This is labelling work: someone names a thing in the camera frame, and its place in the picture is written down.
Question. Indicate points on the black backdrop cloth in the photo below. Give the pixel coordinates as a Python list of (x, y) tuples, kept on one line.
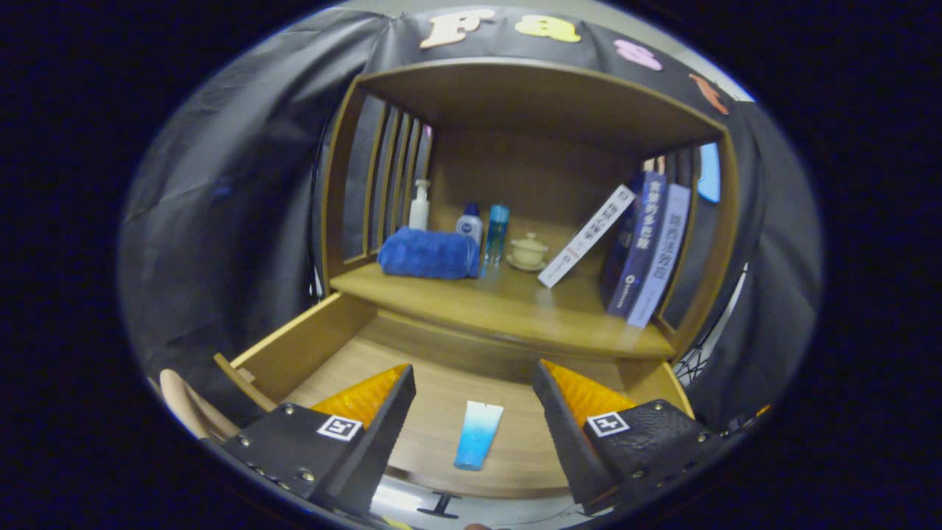
[(221, 184)]

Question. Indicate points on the wooden cabinet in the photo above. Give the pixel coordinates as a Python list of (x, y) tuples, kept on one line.
[(530, 103)]

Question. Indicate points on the black backdrop stand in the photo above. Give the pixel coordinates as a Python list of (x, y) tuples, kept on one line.
[(699, 353)]

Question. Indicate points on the dark blue book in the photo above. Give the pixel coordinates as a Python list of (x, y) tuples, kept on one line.
[(640, 243)]

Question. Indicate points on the light wooden chair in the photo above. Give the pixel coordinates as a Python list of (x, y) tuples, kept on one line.
[(184, 405)]

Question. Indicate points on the white pump bottle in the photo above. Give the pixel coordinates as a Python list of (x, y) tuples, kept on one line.
[(419, 210)]

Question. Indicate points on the white book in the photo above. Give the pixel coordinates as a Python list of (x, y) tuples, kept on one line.
[(585, 235)]

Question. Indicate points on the wooden countertop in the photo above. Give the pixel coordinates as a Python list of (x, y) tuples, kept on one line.
[(515, 305)]

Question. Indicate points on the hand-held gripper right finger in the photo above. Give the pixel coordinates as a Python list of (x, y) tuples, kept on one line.
[(570, 442)]

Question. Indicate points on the light purple book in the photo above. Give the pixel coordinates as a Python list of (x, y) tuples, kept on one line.
[(662, 258)]

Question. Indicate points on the blue gradient tube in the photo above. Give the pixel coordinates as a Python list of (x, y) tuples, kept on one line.
[(478, 434)]

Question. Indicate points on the white bottle with blue cap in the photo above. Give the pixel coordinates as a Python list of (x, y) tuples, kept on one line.
[(469, 228)]

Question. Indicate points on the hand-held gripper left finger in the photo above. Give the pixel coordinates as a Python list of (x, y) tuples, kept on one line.
[(372, 449)]

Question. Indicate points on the orange tipped black clamp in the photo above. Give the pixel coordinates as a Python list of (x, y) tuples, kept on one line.
[(751, 418)]

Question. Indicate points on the blue folded towel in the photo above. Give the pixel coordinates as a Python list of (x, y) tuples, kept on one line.
[(427, 254)]

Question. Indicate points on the clear blue bottle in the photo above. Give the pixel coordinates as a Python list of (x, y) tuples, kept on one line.
[(497, 235)]

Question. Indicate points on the beige lidded teacup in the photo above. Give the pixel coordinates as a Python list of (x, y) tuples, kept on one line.
[(528, 252)]

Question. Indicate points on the wooden drawer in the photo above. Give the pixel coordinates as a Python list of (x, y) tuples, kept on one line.
[(441, 390)]

